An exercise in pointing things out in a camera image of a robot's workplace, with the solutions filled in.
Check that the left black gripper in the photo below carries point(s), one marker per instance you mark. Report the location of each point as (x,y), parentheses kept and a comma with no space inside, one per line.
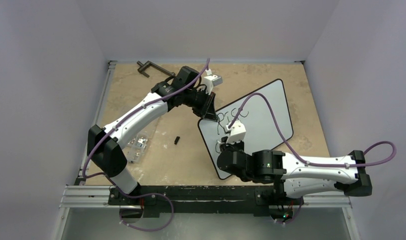
(207,110)

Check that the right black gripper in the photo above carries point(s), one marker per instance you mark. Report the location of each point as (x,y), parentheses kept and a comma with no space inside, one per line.
(229,146)

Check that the white whiteboard black frame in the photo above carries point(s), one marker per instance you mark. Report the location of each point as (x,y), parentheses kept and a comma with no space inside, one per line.
(261,133)

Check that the black marker cap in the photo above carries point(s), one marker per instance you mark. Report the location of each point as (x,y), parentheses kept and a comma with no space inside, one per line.
(177,140)

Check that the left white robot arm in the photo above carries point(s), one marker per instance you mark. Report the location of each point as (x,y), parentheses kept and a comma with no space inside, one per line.
(105,144)

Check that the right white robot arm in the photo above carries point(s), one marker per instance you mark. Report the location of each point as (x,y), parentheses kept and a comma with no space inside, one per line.
(294,178)

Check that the clear plastic screw box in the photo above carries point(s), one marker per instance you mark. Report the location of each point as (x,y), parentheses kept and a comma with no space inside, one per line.
(136,147)

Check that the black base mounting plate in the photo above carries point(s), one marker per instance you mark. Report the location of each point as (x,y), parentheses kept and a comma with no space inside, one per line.
(257,200)

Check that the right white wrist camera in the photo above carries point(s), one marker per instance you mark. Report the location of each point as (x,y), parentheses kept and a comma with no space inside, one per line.
(235,133)

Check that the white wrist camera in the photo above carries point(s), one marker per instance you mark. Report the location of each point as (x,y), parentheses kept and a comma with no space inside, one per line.
(210,81)
(235,133)

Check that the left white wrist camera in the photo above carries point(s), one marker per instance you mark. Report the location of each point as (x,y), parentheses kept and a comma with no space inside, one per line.
(210,81)

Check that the aluminium rail frame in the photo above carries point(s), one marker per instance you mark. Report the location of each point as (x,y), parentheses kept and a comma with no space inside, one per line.
(79,190)

